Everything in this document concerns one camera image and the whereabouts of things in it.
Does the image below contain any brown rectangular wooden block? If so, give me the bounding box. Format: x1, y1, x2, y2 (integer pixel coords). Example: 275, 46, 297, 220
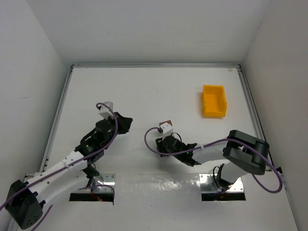
159, 120, 172, 126

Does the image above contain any yellow plastic bin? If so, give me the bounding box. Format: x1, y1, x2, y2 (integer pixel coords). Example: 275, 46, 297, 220
201, 85, 227, 118

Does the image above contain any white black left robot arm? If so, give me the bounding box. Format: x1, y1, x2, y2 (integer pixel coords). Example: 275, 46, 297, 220
1, 112, 133, 231

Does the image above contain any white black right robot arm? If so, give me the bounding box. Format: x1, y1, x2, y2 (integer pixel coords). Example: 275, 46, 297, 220
155, 130, 270, 191

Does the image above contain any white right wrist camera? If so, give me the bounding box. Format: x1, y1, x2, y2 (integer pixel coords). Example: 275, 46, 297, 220
160, 122, 173, 140

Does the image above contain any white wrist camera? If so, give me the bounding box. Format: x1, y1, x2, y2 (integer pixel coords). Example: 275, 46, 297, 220
160, 122, 173, 140
96, 101, 114, 120

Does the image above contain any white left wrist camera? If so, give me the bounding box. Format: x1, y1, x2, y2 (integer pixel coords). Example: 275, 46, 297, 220
96, 101, 114, 120

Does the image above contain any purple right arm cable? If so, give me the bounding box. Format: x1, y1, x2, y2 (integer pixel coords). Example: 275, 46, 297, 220
144, 127, 283, 193

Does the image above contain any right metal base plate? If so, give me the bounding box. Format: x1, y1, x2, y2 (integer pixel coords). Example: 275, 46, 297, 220
199, 173, 244, 193

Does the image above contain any metal base plate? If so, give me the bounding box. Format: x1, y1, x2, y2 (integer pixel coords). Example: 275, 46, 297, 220
199, 173, 244, 193
88, 174, 116, 193

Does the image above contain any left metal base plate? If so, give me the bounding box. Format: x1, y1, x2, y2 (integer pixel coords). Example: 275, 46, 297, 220
88, 174, 116, 193

